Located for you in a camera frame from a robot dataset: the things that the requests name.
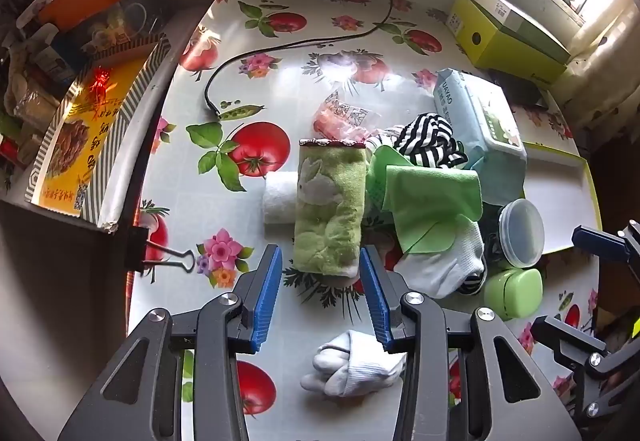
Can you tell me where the white and green box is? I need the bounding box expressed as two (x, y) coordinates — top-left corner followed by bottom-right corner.
(460, 0), (573, 66)

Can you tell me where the green microfiber cloth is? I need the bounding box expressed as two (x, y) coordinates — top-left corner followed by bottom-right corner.
(367, 145), (483, 254)

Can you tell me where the yellow-green tray box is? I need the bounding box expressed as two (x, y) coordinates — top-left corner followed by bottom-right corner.
(520, 141), (603, 254)

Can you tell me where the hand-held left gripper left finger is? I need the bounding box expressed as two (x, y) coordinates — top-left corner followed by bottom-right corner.
(57, 243), (284, 441)

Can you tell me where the green rabbit towel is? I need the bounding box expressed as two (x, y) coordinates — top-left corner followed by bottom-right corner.
(292, 139), (368, 279)

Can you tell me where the white towel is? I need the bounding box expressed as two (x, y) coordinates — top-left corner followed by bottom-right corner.
(262, 172), (301, 228)

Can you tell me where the white ribbed sock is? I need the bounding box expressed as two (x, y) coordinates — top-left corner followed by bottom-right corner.
(392, 216), (487, 299)

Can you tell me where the clear round plastic container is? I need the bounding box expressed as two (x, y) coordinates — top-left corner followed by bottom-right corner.
(497, 199), (546, 269)

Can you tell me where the green round container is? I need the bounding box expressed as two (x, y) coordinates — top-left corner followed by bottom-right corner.
(482, 267), (544, 322)

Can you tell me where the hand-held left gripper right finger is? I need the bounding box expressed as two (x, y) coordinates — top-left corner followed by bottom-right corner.
(359, 245), (583, 441)

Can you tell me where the tomato print tablecloth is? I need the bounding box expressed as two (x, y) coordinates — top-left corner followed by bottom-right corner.
(125, 0), (601, 441)

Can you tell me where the pink plastic packet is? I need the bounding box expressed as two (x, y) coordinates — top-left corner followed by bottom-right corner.
(312, 91), (376, 144)

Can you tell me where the cluttered side shelf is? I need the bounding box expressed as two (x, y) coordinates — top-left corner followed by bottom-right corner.
(0, 21), (76, 182)

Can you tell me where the white balled sock pair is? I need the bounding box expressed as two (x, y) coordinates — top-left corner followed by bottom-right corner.
(300, 329), (408, 399)

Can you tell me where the yellow-green cardboard box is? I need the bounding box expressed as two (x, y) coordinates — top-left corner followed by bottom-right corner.
(446, 0), (573, 84)

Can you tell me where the yellow printed food box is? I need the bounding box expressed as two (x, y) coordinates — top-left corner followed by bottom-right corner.
(25, 33), (173, 234)

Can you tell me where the black white striped sock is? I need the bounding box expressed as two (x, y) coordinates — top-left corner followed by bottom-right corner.
(367, 112), (468, 170)

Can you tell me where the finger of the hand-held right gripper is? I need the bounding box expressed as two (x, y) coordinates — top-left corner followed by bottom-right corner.
(531, 315), (640, 427)
(572, 220), (640, 279)

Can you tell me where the black binder clip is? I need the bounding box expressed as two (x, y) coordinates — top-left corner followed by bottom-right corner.
(125, 226), (197, 279)

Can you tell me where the black cable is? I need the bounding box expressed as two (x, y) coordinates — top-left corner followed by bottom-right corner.
(204, 0), (393, 122)

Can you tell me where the wet wipes pack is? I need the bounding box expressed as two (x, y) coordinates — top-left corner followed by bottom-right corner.
(432, 68), (528, 204)

